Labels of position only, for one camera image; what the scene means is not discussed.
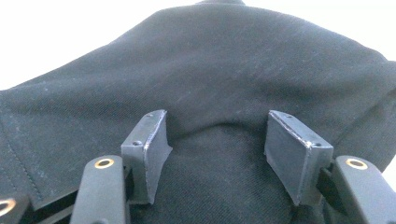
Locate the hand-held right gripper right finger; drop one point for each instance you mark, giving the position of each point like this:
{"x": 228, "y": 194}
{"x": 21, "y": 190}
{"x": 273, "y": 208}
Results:
{"x": 295, "y": 152}

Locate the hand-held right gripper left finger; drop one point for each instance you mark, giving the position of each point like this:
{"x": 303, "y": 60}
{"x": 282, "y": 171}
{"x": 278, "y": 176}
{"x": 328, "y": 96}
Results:
{"x": 149, "y": 155}

